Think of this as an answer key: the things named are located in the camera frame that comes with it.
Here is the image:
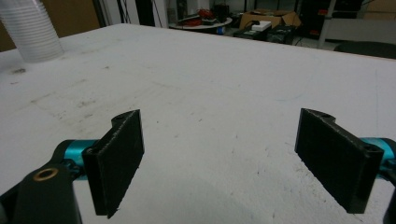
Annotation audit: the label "round white table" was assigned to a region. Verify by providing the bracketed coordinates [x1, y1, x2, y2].
[169, 17, 233, 32]

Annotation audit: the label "metal stand leg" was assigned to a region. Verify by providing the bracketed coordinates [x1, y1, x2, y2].
[317, 0, 338, 49]

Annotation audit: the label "cardboard box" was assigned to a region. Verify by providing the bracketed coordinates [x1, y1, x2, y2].
[238, 8, 303, 31]

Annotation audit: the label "black equipment case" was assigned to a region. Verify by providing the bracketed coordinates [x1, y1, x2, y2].
[233, 25, 297, 45]

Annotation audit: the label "white flat box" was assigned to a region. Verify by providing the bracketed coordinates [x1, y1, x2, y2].
[250, 20, 273, 33]

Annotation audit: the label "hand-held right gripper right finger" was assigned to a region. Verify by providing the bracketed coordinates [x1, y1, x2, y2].
[294, 107, 385, 215]

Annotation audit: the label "stack of clear plastic cups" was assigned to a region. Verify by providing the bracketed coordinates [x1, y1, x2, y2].
[0, 0, 65, 64]

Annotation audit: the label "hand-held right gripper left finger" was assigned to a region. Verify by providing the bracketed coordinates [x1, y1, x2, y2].
[81, 108, 146, 219]

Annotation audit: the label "red cables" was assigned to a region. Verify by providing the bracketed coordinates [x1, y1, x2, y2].
[186, 8, 217, 27]

